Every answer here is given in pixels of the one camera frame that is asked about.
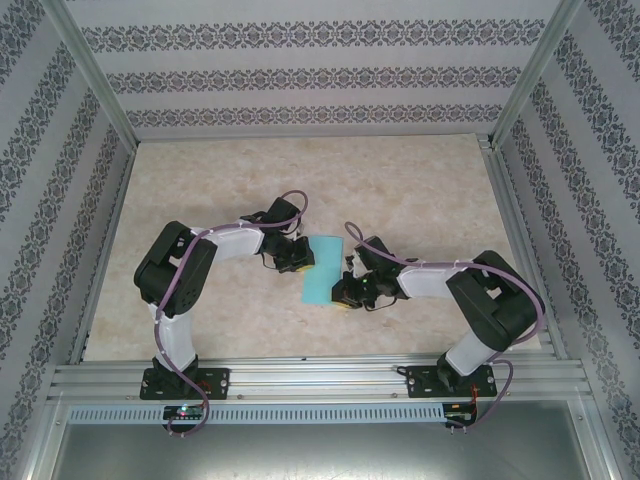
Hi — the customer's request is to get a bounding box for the light blue cloth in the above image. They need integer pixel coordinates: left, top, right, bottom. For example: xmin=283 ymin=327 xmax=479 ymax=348
xmin=301 ymin=234 xmax=347 ymax=306

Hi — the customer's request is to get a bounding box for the grey metal sheet panel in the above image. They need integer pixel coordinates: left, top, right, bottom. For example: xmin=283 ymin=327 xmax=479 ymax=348
xmin=49 ymin=422 xmax=601 ymax=480

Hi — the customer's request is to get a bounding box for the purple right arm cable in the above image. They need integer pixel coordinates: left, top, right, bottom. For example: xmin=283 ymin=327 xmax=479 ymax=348
xmin=343 ymin=221 xmax=546 ymax=431

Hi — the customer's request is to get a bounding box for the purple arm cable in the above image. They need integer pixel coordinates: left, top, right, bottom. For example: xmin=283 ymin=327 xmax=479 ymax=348
xmin=343 ymin=221 xmax=546 ymax=431
xmin=153 ymin=188 xmax=310 ymax=439

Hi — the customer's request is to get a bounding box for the aluminium mounting rail beam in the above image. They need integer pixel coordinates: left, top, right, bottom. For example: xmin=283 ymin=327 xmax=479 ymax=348
xmin=47 ymin=355 xmax=586 ymax=402

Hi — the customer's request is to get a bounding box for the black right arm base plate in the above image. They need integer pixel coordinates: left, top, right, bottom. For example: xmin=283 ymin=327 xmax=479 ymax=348
xmin=405 ymin=364 xmax=499 ymax=400

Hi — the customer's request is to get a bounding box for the slotted grey cable duct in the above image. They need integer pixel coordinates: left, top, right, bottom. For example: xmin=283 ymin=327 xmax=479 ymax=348
xmin=67 ymin=403 xmax=446 ymax=424

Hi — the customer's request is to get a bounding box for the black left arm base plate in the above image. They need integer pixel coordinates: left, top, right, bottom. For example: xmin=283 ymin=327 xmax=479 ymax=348
xmin=139 ymin=367 xmax=232 ymax=401

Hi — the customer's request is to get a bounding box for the aluminium table side rail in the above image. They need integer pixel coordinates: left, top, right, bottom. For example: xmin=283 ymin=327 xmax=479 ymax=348
xmin=67 ymin=142 xmax=139 ymax=365
xmin=477 ymin=133 xmax=569 ymax=359

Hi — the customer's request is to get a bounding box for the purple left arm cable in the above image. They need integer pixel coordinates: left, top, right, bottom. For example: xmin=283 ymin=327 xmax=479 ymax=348
xmin=153 ymin=188 xmax=310 ymax=439

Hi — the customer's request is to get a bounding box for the aluminium frame post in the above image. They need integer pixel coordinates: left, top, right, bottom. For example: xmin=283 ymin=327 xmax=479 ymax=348
xmin=39 ymin=0 xmax=139 ymax=146
xmin=487 ymin=0 xmax=586 ymax=149

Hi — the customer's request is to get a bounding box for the aluminium frame leg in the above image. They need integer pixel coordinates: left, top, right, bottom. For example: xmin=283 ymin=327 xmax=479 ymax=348
xmin=17 ymin=394 xmax=71 ymax=480
xmin=569 ymin=394 xmax=624 ymax=480

